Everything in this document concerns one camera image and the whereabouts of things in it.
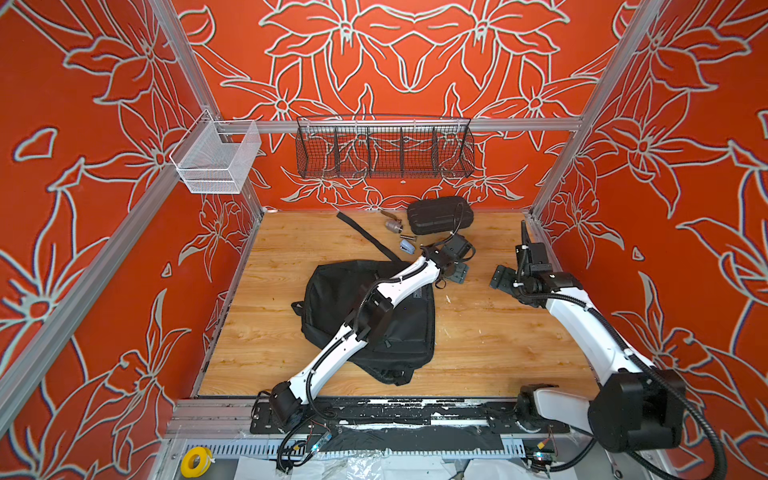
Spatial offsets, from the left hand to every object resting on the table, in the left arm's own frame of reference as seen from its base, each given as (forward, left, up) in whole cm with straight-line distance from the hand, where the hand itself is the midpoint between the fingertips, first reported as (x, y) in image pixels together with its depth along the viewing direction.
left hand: (455, 265), depth 100 cm
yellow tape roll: (-58, +63, -2) cm, 86 cm away
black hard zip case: (+24, +3, 0) cm, 24 cm away
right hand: (-12, -11, +10) cm, 19 cm away
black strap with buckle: (+6, +24, -3) cm, 25 cm away
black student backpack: (-29, +18, +1) cm, 34 cm away
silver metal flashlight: (+16, +22, +1) cm, 27 cm away
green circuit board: (-52, -15, -3) cm, 54 cm away
